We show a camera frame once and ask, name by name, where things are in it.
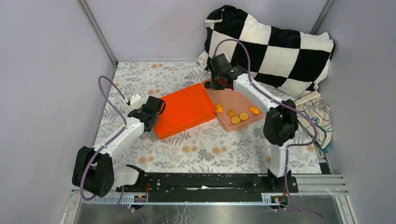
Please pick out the black sandwich cookie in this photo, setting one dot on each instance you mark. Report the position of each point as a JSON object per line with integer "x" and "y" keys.
{"x": 207, "y": 84}

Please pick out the round yellow biscuit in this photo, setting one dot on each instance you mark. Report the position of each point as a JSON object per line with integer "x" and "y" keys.
{"x": 235, "y": 120}
{"x": 243, "y": 116}

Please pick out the black white checkered pillow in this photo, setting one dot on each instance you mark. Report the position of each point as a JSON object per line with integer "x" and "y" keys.
{"x": 289, "y": 60}

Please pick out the pink cookie tray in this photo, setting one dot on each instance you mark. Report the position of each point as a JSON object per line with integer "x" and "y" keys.
{"x": 231, "y": 100}

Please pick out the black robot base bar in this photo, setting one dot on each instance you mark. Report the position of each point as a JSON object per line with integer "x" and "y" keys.
{"x": 210, "y": 188}

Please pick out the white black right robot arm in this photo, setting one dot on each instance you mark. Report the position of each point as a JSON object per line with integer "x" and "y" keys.
{"x": 280, "y": 119}

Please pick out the orange fish-shaped cookie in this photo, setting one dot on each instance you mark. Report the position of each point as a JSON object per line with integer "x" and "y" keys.
{"x": 219, "y": 107}
{"x": 254, "y": 110}

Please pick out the swirl butter cookie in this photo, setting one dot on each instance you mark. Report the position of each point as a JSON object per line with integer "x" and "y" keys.
{"x": 231, "y": 113}

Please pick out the cream blue printed cloth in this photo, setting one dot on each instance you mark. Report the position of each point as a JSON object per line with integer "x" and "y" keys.
{"x": 312, "y": 106}

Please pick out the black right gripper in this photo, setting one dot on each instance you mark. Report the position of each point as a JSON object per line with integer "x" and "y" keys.
{"x": 213, "y": 86}

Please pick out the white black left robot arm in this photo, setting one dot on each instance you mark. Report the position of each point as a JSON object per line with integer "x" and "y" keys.
{"x": 94, "y": 171}

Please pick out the floral tablecloth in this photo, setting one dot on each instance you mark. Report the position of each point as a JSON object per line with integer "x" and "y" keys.
{"x": 206, "y": 148}

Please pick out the orange box lid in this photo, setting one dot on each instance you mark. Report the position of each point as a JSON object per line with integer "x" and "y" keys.
{"x": 184, "y": 109}

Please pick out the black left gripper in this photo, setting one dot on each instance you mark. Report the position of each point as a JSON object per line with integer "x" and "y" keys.
{"x": 141, "y": 108}

